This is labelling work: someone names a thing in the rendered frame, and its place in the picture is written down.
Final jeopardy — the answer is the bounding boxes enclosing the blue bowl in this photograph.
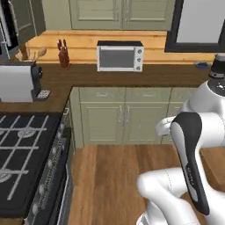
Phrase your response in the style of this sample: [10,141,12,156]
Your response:
[194,61,213,70]

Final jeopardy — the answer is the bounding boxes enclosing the white toaster oven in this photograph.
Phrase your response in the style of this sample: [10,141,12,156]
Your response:
[96,40,145,73]

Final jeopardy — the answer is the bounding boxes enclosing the wooden utensil pot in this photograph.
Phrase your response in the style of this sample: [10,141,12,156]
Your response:
[14,43,37,63]

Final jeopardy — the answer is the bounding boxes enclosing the black gas stove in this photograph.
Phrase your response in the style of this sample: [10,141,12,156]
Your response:
[0,108,74,225]

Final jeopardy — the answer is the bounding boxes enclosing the green base cupboards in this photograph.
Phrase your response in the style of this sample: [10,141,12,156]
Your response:
[69,86,206,149]

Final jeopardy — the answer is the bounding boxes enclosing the brown knife block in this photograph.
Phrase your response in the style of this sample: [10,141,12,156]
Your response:
[56,39,71,70]

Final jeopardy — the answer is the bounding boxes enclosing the black framed window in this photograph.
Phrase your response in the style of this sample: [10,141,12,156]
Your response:
[163,0,225,54]

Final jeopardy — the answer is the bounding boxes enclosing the green tall cupboard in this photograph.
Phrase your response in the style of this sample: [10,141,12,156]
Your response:
[11,0,47,47]

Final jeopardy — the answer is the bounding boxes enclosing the wooden spoon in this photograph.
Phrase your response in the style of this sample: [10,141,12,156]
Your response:
[33,47,48,63]

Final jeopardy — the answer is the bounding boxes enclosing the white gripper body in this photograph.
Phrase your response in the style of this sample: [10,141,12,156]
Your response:
[155,115,178,137]

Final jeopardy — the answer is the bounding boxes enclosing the green wall cupboards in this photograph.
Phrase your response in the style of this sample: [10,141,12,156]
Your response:
[69,0,177,31]

